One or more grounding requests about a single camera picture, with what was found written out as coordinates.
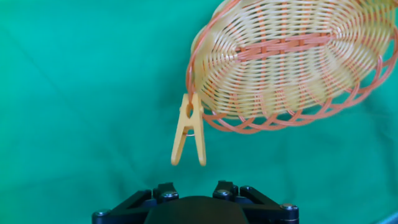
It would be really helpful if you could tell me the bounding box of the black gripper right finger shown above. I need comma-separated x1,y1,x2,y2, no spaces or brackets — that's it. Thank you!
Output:
212,180,300,224

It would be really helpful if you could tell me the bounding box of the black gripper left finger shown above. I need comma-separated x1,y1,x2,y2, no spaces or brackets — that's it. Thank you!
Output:
91,182,180,224

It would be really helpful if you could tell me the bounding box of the yellow plastic clamp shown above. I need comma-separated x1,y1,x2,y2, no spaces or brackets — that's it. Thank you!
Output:
170,93,207,167

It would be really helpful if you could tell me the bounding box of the green cloth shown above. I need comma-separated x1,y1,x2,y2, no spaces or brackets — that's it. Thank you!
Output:
0,0,398,224

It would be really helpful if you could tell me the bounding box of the yellow wicker basket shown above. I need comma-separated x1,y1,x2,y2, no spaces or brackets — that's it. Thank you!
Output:
185,0,398,135

